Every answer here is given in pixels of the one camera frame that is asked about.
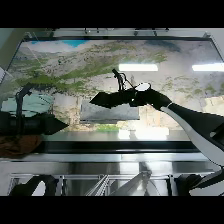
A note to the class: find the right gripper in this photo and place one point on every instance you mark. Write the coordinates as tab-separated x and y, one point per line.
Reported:
124	98

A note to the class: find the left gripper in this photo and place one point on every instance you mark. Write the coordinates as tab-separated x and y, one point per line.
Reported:
26	124

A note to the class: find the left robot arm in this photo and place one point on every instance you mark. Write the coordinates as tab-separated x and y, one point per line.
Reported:
24	188

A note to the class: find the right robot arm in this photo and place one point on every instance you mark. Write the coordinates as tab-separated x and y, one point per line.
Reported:
195	125

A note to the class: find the brown garment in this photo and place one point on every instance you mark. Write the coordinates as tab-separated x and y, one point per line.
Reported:
18	146

